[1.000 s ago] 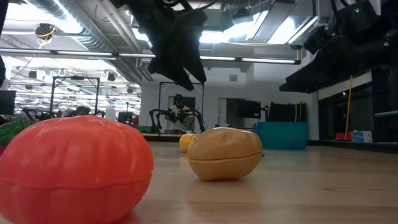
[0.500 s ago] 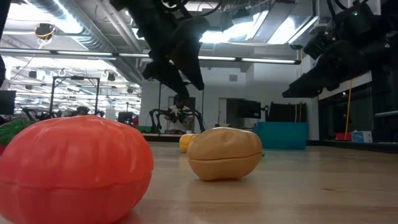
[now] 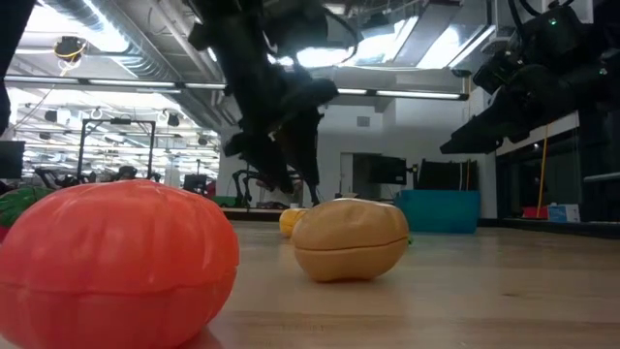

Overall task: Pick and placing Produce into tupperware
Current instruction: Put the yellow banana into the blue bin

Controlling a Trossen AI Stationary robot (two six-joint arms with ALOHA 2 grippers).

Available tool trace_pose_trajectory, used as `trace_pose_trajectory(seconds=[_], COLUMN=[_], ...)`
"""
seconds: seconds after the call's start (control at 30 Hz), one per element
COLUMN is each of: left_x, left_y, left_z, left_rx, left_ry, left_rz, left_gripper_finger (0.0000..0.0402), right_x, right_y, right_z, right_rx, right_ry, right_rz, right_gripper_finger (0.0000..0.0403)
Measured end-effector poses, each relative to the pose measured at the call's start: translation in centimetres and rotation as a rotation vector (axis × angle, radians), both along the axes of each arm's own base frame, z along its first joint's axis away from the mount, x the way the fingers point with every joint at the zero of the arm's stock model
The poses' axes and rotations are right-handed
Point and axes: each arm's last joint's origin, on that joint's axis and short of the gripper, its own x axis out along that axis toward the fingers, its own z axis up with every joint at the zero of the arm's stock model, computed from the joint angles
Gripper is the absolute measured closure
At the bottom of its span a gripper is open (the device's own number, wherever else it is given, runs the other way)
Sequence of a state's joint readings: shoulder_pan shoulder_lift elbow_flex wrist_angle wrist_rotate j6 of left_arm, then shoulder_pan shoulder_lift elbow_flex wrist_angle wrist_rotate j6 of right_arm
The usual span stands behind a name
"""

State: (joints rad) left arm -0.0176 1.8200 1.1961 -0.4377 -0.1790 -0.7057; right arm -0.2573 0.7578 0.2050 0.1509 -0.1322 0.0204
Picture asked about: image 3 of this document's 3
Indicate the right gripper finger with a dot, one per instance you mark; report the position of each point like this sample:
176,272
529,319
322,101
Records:
491,126
470,145

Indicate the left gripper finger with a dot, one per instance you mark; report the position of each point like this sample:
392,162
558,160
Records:
305,150
264,160

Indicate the yellow toy banana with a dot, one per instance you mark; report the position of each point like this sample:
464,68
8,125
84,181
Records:
289,220

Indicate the red green toy watermelon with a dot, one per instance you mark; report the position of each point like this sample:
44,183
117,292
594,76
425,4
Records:
21,201

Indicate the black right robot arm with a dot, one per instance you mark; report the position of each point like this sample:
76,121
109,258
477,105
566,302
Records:
591,58

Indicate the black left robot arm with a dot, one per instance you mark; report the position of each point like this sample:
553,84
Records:
12,39

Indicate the teal plastic tupperware container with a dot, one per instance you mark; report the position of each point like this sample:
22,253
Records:
436,211

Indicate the black panel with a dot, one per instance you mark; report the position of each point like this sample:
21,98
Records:
448,174

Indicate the green object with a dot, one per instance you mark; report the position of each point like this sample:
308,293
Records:
223,201

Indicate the long LED light bar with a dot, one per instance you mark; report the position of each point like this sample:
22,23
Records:
416,94

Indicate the black monitor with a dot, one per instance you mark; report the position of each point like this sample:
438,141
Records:
390,169
12,160

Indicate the red box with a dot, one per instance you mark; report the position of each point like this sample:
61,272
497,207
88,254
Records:
535,212

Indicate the tan toy potato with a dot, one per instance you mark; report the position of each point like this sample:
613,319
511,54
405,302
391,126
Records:
349,242

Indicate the white blue box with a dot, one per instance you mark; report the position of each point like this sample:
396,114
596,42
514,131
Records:
564,213

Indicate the person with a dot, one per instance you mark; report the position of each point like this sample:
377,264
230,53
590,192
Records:
127,172

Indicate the orange toy orange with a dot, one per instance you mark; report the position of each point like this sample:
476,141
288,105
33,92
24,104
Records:
116,262

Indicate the round black ceiling device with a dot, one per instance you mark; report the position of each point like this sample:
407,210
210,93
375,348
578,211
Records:
70,48

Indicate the black security camera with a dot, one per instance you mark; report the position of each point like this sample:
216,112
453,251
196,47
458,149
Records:
461,72

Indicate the black metal gantry frame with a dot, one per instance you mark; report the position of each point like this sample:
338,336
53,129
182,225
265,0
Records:
116,121

